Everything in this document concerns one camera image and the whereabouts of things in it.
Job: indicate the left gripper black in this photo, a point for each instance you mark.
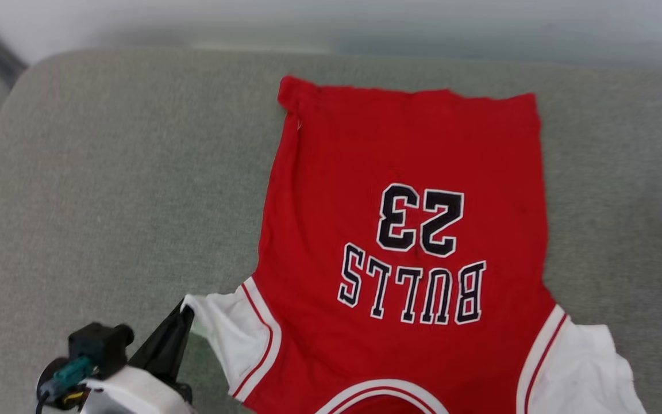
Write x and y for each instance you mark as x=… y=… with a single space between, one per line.
x=184 y=393

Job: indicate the red and white basketball jersey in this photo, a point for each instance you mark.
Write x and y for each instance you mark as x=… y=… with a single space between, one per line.
x=411 y=149

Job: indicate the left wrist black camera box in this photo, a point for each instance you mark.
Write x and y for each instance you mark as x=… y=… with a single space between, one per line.
x=98 y=345

